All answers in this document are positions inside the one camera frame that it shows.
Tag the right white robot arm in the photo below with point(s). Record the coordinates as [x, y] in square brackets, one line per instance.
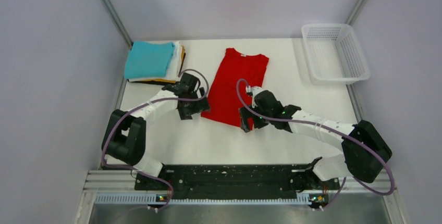
[359, 143]

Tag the red t-shirt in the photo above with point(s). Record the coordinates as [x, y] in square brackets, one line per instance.
[222, 97]

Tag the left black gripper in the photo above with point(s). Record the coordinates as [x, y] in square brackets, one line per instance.
[201, 104]

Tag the white slotted cable duct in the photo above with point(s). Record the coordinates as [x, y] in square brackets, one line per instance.
[158, 199]

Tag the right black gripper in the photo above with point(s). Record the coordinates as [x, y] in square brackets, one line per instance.
[245, 115]

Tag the folded white t-shirt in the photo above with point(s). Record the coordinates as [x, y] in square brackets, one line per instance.
[174, 68]

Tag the white plastic basket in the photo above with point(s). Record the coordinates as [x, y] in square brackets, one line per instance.
[333, 54]

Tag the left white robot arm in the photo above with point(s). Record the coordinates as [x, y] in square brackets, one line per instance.
[124, 141]

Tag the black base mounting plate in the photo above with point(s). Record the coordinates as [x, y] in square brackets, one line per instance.
[241, 182]

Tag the folded teal t-shirt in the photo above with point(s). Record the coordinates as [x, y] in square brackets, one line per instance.
[147, 60]

